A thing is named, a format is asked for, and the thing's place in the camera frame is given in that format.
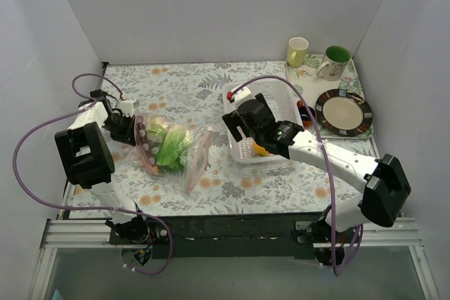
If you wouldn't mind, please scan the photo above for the orange fake fruit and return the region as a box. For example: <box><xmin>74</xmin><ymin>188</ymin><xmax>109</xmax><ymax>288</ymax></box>
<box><xmin>252</xmin><ymin>141</ymin><xmax>271</xmax><ymax>157</ymax></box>

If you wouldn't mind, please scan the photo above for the white plastic basket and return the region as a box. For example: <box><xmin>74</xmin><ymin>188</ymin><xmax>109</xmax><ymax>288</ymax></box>
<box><xmin>226</xmin><ymin>79</ymin><xmax>302</xmax><ymax>164</ymax></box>

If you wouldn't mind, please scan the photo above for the clear zip top bag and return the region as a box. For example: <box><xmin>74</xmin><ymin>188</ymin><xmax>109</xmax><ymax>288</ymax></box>
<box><xmin>124</xmin><ymin>113</ymin><xmax>213</xmax><ymax>194</ymax></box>

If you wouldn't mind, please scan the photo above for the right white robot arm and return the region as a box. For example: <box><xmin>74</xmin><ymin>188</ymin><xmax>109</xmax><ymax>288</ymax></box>
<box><xmin>222</xmin><ymin>88</ymin><xmax>411</xmax><ymax>242</ymax></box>

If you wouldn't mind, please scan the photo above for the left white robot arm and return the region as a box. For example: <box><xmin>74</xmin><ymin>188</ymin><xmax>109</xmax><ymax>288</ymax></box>
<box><xmin>55</xmin><ymin>89</ymin><xmax>150</xmax><ymax>244</ymax></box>

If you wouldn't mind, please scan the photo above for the green fake lettuce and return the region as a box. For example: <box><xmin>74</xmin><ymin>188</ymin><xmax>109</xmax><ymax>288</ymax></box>
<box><xmin>146</xmin><ymin>115</ymin><xmax>191</xmax><ymax>173</ymax></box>

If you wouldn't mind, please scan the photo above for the small brown cup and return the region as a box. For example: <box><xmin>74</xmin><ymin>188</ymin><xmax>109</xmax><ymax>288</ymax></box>
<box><xmin>297</xmin><ymin>100</ymin><xmax>316</xmax><ymax>129</ymax></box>

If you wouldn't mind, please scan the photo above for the floral serving tray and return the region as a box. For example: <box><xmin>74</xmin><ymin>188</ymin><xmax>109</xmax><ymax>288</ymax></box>
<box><xmin>285</xmin><ymin>53</ymin><xmax>374</xmax><ymax>139</ymax></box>

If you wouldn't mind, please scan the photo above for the yellow green mug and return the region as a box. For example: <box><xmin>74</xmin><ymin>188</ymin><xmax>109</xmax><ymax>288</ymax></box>
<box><xmin>286</xmin><ymin>37</ymin><xmax>309</xmax><ymax>67</ymax></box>

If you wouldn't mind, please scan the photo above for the floral table mat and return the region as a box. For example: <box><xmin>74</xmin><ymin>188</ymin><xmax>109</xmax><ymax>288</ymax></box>
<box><xmin>103</xmin><ymin>61</ymin><xmax>358</xmax><ymax>216</ymax></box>

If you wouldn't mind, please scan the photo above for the striped rim ceramic plate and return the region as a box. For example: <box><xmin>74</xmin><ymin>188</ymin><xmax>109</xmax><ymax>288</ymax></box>
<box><xmin>314</xmin><ymin>89</ymin><xmax>373</xmax><ymax>138</ymax></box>

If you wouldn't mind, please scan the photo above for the green interior floral mug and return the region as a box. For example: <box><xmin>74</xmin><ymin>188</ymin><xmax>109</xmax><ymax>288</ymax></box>
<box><xmin>316</xmin><ymin>46</ymin><xmax>351</xmax><ymax>81</ymax></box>

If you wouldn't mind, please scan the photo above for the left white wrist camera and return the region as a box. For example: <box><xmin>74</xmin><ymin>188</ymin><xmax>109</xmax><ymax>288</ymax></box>
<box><xmin>118</xmin><ymin>99</ymin><xmax>139</xmax><ymax>117</ymax></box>

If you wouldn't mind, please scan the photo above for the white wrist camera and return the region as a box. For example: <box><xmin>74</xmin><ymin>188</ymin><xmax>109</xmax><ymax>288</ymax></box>
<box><xmin>118</xmin><ymin>99</ymin><xmax>139</xmax><ymax>117</ymax></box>
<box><xmin>226</xmin><ymin>86</ymin><xmax>254</xmax><ymax>106</ymax></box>

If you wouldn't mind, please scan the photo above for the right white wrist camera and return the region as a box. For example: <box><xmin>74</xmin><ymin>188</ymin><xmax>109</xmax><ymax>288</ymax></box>
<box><xmin>226</xmin><ymin>86</ymin><xmax>254</xmax><ymax>106</ymax></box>

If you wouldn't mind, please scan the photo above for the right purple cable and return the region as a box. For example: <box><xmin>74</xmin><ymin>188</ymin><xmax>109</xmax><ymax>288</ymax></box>
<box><xmin>228</xmin><ymin>76</ymin><xmax>364</xmax><ymax>277</ymax></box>

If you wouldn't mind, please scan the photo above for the purple cable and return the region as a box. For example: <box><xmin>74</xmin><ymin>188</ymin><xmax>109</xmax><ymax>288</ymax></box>
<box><xmin>228</xmin><ymin>76</ymin><xmax>364</xmax><ymax>277</ymax></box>
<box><xmin>12</xmin><ymin>73</ymin><xmax>174</xmax><ymax>275</ymax></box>

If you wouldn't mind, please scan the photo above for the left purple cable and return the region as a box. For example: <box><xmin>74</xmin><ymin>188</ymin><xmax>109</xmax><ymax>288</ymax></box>
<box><xmin>12</xmin><ymin>73</ymin><xmax>174</xmax><ymax>275</ymax></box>

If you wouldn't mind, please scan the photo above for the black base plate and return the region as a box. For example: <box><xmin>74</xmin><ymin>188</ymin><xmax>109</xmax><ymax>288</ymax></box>
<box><xmin>105</xmin><ymin>212</ymin><xmax>331</xmax><ymax>265</ymax></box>

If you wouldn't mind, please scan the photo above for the aluminium frame rail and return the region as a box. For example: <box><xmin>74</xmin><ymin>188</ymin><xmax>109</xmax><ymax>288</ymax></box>
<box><xmin>41</xmin><ymin>217</ymin><xmax>423</xmax><ymax>248</ymax></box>

